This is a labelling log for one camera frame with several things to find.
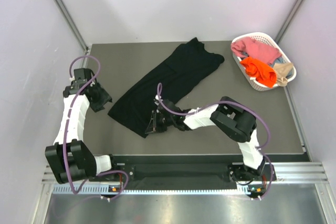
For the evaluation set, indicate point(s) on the orange t shirt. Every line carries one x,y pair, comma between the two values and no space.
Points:
262,72

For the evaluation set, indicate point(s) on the white laundry basket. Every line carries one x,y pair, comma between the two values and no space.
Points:
266,39

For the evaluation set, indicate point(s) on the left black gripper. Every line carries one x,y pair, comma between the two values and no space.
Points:
104,97

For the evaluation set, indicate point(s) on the aluminium frame rail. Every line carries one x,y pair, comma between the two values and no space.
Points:
297,172

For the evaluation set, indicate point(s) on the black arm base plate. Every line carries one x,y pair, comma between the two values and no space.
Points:
226,160

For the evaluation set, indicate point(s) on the light blue garment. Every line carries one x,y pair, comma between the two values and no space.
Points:
279,60

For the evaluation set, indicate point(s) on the pink t shirt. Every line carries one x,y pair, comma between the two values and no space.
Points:
249,47

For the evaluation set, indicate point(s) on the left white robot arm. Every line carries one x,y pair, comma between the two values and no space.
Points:
78,98

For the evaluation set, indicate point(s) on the black t shirt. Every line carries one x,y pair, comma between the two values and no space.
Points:
179,74

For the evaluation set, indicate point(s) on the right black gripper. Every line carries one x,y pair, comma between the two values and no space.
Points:
155,127

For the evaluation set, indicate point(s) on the grey slotted cable duct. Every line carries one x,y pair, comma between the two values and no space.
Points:
106,189

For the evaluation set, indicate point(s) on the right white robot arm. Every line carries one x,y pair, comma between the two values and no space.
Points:
229,116

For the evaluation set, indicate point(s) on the beige garment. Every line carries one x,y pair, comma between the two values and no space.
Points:
282,70

